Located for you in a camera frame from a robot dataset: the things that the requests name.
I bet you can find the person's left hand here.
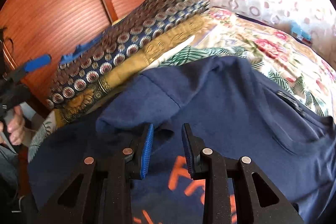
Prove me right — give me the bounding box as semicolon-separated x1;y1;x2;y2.
7;105;26;145

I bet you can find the blue item on bed head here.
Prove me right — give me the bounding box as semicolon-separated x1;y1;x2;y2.
290;22;312;45

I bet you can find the yellow gold folded blanket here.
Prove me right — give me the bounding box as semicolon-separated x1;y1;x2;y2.
49;14;212;128

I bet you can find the floral leaf bed sheet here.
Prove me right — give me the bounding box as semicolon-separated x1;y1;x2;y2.
28;8;335;160

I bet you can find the grey sleeve left forearm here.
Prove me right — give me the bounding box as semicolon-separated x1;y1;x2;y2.
0;145;19;188

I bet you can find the circle patterned folded quilt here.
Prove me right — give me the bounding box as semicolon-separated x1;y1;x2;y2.
46;0;210;109

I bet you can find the navy blue printed t-shirt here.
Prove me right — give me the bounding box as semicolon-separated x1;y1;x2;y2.
28;57;335;223

